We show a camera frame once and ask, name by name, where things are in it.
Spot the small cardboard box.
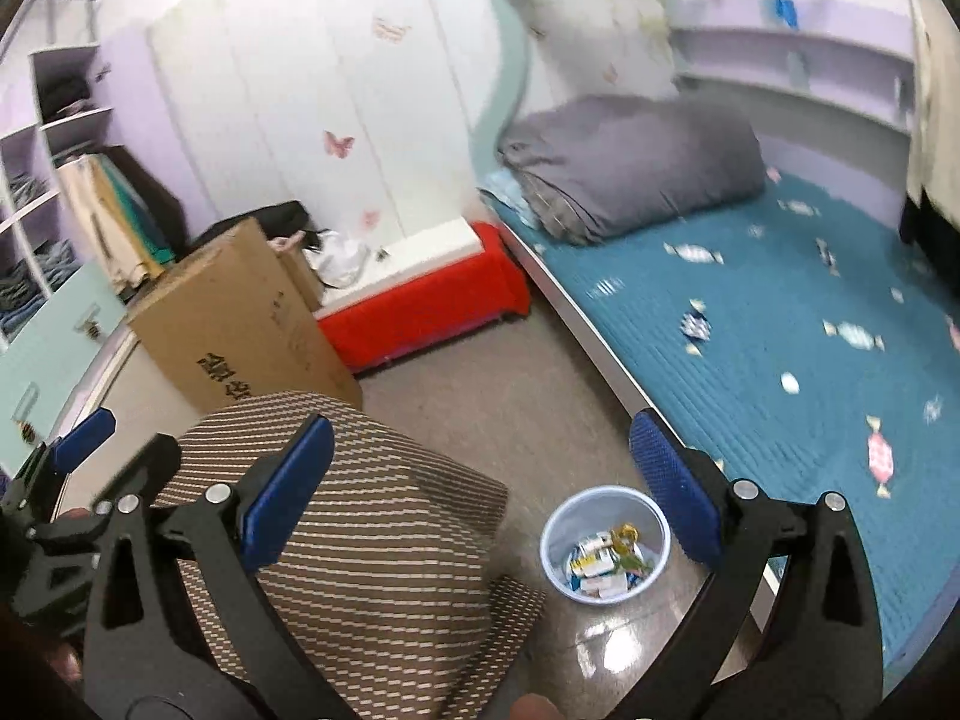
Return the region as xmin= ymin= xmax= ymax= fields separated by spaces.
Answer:
xmin=268 ymin=231 xmax=325 ymax=314

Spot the red storage bench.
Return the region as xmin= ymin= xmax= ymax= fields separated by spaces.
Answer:
xmin=317 ymin=223 xmax=532 ymax=374

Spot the blue plaid pillow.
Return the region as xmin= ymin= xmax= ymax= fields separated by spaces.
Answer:
xmin=478 ymin=167 xmax=540 ymax=229

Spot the white cubby shelf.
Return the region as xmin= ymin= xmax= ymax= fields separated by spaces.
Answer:
xmin=2 ymin=0 xmax=112 ymax=349

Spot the teal candy print bedsheet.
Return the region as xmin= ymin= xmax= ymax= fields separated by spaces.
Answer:
xmin=500 ymin=172 xmax=958 ymax=678

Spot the teal drawer unit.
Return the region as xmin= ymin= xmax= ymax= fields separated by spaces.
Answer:
xmin=0 ymin=263 xmax=125 ymax=478

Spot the hanging clothes row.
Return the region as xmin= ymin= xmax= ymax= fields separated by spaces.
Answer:
xmin=57 ymin=146 xmax=187 ymax=298

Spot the large cardboard box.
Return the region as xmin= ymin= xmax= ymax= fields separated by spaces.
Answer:
xmin=127 ymin=220 xmax=363 ymax=413

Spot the person's left hand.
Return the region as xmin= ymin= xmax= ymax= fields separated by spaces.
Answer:
xmin=2 ymin=605 xmax=83 ymax=688

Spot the folded grey quilt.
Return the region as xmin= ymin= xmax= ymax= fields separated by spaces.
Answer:
xmin=498 ymin=94 xmax=766 ymax=245

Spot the white plastic bag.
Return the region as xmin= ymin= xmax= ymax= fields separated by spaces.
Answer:
xmin=304 ymin=231 xmax=371 ymax=289

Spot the blue plastic trash bin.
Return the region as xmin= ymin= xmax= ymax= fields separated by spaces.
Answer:
xmin=539 ymin=484 xmax=672 ymax=606

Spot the teal bunk bed frame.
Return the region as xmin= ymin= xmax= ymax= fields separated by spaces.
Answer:
xmin=467 ymin=0 xmax=960 ymax=639

